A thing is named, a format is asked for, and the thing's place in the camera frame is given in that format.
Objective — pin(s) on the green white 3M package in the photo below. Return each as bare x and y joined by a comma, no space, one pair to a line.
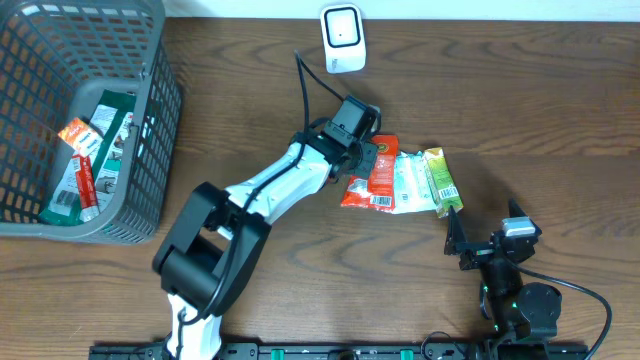
112,119

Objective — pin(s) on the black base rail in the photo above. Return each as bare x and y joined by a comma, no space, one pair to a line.
253,351

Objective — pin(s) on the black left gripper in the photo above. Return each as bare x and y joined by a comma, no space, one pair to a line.
369,155

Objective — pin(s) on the green tea drink carton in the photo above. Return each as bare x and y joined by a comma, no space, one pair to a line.
443,189

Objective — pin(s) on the white barcode scanner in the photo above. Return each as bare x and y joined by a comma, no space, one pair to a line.
343,38

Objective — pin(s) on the grey plastic mesh basket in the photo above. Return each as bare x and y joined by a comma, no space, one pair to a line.
61,60

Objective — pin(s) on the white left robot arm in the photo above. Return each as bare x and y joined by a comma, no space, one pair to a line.
211,251

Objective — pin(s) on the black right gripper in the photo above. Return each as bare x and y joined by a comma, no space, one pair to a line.
458,244

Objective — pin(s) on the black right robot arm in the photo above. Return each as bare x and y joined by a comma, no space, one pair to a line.
521,311

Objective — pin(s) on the orange tissue pack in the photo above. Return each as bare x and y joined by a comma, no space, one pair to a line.
81,137

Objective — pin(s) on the red chocolate bar wrapper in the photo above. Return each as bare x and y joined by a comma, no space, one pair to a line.
86,188

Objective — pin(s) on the mint wet wipes pack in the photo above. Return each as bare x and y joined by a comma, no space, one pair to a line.
411,187

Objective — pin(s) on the red snack bag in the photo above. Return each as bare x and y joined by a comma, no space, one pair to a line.
376,192

